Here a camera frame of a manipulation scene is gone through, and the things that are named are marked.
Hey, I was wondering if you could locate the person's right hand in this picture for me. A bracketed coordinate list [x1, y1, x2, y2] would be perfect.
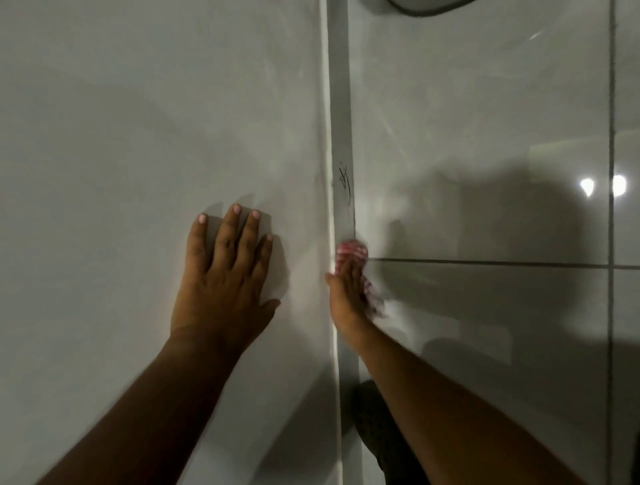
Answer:
[325, 251, 381, 351]

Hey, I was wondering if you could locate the person's left forearm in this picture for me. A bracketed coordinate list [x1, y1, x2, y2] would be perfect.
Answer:
[37, 332, 246, 485]

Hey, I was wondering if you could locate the person's right forearm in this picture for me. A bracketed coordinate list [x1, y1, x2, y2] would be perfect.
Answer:
[345, 324, 586, 485]

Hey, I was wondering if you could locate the person's left hand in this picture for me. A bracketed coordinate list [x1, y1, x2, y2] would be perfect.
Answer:
[169, 202, 281, 354]

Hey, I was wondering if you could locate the red white checkered cloth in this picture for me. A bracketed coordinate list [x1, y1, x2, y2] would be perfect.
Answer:
[333, 239, 387, 320]

